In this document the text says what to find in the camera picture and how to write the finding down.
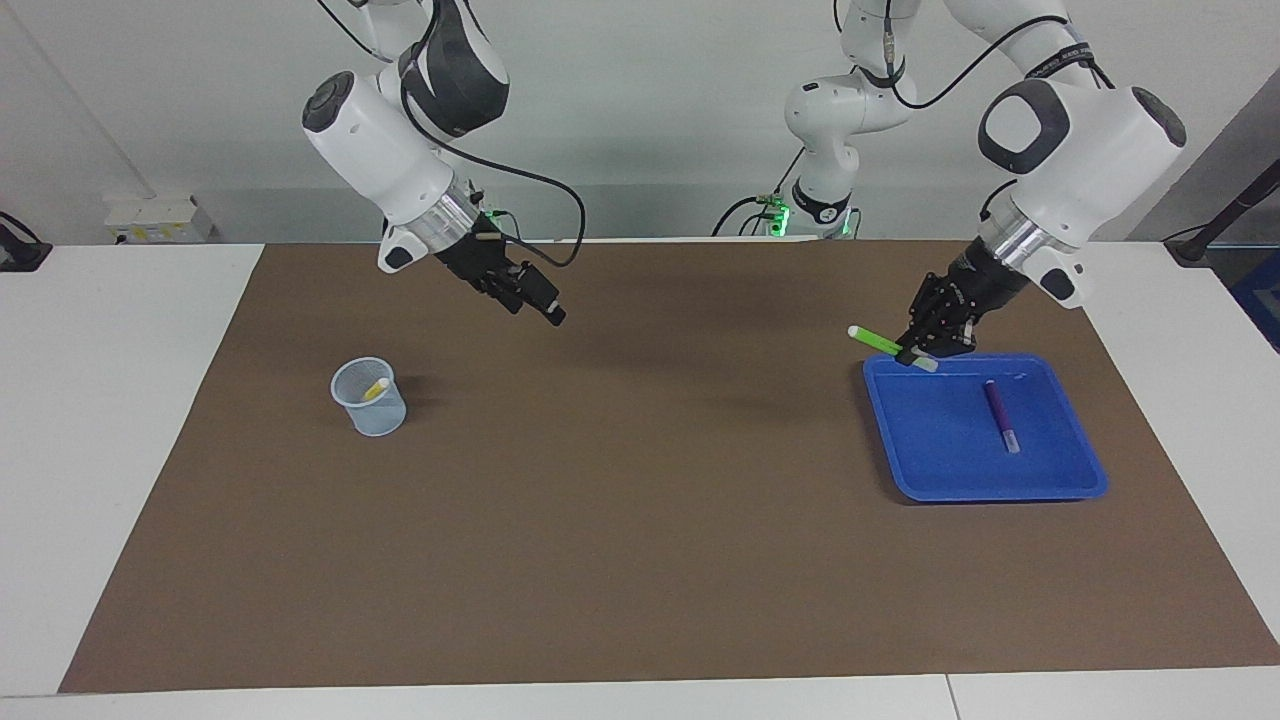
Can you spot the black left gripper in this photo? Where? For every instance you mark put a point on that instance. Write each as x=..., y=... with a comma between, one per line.
x=985, y=285

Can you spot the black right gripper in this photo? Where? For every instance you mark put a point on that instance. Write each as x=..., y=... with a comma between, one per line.
x=478, y=260

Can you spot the green pen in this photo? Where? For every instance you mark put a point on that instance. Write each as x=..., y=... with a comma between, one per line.
x=875, y=341

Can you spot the purple pen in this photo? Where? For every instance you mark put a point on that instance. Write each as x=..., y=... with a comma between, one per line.
x=997, y=405

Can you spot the yellow pen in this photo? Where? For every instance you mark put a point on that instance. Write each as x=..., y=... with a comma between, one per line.
x=375, y=390

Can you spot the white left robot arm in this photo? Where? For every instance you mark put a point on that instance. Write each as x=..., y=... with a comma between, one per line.
x=1090, y=150

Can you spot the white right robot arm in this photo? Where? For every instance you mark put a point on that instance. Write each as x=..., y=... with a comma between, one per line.
x=380, y=150

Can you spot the blue plastic tray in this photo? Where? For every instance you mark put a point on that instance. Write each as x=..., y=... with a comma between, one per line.
x=950, y=450

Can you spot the translucent plastic cup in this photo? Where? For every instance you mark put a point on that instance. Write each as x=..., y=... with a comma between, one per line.
x=375, y=420

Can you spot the brown table mat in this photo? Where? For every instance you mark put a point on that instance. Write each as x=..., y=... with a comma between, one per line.
x=640, y=500

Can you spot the black stand pole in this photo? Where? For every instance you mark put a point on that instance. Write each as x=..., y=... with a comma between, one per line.
x=1225, y=215

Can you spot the blue object beside table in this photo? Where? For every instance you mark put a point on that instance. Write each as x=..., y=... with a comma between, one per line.
x=1262, y=290

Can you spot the black table clamp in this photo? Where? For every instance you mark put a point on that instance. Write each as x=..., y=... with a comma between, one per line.
x=20, y=255

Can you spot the white wall power strip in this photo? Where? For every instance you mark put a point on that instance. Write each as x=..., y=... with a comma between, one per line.
x=150, y=220

